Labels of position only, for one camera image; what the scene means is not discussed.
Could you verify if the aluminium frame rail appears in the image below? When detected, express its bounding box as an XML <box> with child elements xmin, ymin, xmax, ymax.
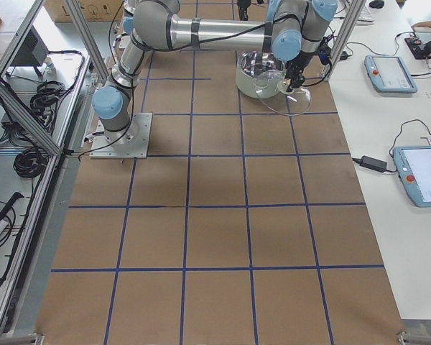
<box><xmin>0</xmin><ymin>1</ymin><xmax>109</xmax><ymax>156</ymax></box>

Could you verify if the cardboard box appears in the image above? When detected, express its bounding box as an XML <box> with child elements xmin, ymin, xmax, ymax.
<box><xmin>44</xmin><ymin>0</ymin><xmax>123</xmax><ymax>23</ymax></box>

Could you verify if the glass pot lid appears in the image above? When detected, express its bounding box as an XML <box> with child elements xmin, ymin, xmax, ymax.
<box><xmin>254</xmin><ymin>70</ymin><xmax>312</xmax><ymax>116</ymax></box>

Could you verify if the black power adapter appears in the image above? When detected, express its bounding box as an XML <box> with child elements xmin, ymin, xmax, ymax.
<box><xmin>360</xmin><ymin>155</ymin><xmax>387</xmax><ymax>173</ymax></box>

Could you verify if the teach pendant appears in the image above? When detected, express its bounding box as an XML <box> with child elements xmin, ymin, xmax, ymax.
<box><xmin>364</xmin><ymin>55</ymin><xmax>417</xmax><ymax>94</ymax></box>
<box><xmin>393</xmin><ymin>145</ymin><xmax>431</xmax><ymax>208</ymax></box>

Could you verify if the upper teach pendant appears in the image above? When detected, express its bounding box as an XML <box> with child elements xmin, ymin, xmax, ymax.
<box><xmin>364</xmin><ymin>55</ymin><xmax>417</xmax><ymax>94</ymax></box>

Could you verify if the coiled black cable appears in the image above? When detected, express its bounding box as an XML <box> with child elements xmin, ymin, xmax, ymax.
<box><xmin>13</xmin><ymin>147</ymin><xmax>46</xmax><ymax>180</ymax></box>

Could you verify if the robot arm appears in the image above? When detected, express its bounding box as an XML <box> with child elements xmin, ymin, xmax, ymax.
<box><xmin>92</xmin><ymin>1</ymin><xmax>338</xmax><ymax>145</ymax></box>

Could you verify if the brown paper mat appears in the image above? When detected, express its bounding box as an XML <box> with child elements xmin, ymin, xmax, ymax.
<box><xmin>35</xmin><ymin>0</ymin><xmax>407</xmax><ymax>345</ymax></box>

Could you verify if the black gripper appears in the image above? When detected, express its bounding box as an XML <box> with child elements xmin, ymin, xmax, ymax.
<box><xmin>286</xmin><ymin>53</ymin><xmax>311</xmax><ymax>92</ymax></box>

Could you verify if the lower teach pendant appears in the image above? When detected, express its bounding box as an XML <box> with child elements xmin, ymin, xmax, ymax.
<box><xmin>393</xmin><ymin>145</ymin><xmax>431</xmax><ymax>208</ymax></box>

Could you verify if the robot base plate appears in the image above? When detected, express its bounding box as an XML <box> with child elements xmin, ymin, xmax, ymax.
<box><xmin>89</xmin><ymin>112</ymin><xmax>153</xmax><ymax>159</ymax></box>

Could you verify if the pale green cooking pot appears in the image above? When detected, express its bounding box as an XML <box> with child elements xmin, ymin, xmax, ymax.
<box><xmin>236</xmin><ymin>51</ymin><xmax>284</xmax><ymax>99</ymax></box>

